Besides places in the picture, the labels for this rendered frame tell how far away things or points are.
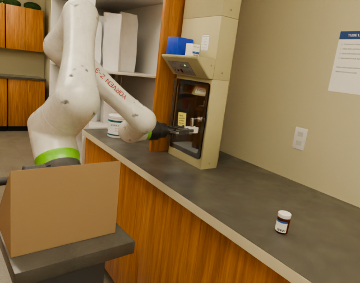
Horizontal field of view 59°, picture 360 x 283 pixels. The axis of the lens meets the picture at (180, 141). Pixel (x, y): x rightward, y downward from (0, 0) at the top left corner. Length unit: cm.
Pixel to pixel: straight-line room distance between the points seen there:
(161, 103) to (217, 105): 39
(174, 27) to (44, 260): 141
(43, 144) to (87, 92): 21
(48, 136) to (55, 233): 27
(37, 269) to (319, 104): 140
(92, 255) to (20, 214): 21
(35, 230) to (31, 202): 8
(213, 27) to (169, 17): 33
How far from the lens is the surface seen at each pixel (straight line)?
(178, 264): 150
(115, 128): 216
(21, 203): 87
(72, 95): 89
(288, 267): 101
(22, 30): 653
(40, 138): 100
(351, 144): 165
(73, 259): 91
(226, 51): 165
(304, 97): 178
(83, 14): 118
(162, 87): 188
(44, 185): 87
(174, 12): 191
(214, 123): 166
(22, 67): 687
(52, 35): 130
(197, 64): 157
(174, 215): 145
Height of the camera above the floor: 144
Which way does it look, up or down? 13 degrees down
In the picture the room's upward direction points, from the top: 7 degrees clockwise
